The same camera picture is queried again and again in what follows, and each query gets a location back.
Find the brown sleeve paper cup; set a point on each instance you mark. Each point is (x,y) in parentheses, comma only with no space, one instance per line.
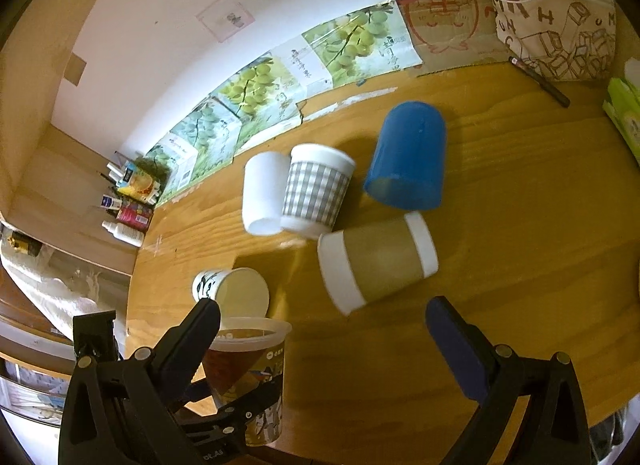
(365,264)

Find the plain white paper cup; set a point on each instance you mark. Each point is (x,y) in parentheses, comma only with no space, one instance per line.
(265,176)

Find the green grape printed box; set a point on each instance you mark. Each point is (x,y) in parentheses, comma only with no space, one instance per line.
(262,99)

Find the white spray bottle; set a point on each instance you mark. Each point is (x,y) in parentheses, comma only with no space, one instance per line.
(124,233)

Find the green tissue pack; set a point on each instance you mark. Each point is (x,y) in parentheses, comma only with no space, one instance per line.
(623,106)

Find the blue plastic cup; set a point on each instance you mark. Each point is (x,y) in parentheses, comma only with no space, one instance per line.
(407,166)

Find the grey checkered paper cup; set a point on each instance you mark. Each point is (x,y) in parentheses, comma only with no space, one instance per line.
(317,183)

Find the brown cardboard with drawing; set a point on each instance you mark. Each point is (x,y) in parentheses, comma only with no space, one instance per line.
(451,34)

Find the dark pen on desk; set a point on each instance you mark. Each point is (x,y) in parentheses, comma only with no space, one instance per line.
(546,86)

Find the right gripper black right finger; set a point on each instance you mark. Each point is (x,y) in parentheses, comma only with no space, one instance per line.
(554,428)

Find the red printed plastic cup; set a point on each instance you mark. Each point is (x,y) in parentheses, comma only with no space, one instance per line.
(246,352)

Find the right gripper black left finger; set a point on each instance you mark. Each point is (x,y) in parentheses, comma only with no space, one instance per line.
(122,412)

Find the white panda paper cup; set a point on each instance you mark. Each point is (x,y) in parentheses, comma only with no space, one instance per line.
(240,292)

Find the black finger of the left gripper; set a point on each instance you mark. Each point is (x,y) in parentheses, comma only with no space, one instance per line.
(94,336)

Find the wooden bookshelf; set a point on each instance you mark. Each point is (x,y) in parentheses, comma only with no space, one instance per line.
(50,182)

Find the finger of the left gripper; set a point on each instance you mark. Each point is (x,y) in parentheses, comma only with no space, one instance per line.
(245,402)

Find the pink tube container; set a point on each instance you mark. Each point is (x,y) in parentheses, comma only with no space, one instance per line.
(131,213)

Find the beige printed fabric bag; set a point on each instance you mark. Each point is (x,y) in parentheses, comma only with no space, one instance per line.
(562,40)

